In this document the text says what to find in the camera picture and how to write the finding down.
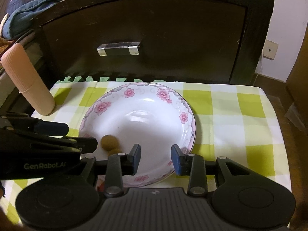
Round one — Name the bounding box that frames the green checked tablecloth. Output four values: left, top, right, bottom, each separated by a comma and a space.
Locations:
1, 82, 296, 230

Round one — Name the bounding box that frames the brown longan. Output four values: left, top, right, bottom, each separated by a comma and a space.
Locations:
108, 148, 122, 157
101, 135, 119, 151

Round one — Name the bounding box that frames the chrome drawer handle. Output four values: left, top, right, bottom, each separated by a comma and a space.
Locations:
97, 42, 140, 56

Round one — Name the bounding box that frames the white floral plate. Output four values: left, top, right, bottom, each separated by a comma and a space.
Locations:
79, 82, 196, 187

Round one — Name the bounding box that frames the green foam mat edge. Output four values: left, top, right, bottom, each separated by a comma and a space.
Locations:
58, 76, 174, 84

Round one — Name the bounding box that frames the dark wooden cabinet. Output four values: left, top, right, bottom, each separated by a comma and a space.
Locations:
33, 0, 274, 85

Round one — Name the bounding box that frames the blue cloth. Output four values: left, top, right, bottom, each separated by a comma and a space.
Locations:
2, 0, 61, 40

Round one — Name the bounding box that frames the pink ribbed cylinder container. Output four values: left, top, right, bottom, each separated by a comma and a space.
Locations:
1, 43, 55, 116

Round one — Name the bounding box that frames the wall socket plate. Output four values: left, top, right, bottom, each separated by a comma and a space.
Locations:
263, 40, 279, 60

